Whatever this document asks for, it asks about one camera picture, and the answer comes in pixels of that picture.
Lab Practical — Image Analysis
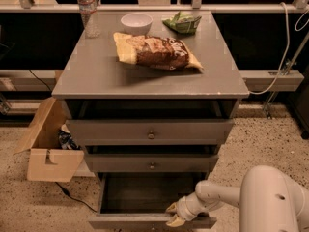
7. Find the clear plastic water bottle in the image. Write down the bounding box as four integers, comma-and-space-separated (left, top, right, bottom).
77, 0, 100, 38

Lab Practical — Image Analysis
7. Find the grey middle drawer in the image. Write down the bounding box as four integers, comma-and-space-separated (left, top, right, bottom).
85, 154, 218, 173

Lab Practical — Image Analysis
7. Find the brown yellow chip bag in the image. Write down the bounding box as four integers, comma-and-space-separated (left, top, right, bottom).
113, 33, 203, 71

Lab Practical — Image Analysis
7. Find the black floor cable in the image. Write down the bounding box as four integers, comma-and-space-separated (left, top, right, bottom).
55, 181, 98, 213

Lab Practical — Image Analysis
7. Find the white bowl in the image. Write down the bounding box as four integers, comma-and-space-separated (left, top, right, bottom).
121, 13, 153, 35

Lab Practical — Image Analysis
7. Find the grey bottom drawer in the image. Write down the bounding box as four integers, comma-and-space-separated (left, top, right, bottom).
89, 173, 216, 232

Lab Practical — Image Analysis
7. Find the green snack bag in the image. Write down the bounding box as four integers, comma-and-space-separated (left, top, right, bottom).
162, 12, 202, 34

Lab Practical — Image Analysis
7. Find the dark crumpled bag in box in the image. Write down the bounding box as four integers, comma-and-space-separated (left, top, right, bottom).
58, 130, 80, 150

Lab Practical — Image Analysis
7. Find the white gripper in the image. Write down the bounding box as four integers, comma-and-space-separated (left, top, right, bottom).
165, 193, 208, 227

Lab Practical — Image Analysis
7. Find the white hanging cable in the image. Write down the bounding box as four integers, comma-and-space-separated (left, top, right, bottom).
248, 2, 292, 96

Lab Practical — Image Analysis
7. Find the open cardboard box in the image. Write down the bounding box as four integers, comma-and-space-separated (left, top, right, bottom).
14, 98, 90, 182

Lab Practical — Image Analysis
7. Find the grey drawer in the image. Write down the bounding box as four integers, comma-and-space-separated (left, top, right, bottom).
85, 154, 218, 173
66, 119, 234, 146
89, 173, 216, 232

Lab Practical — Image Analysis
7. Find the grey top drawer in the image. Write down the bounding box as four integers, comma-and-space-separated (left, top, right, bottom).
66, 119, 234, 146

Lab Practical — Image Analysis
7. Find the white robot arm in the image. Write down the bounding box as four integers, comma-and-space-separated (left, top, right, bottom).
166, 165, 309, 232

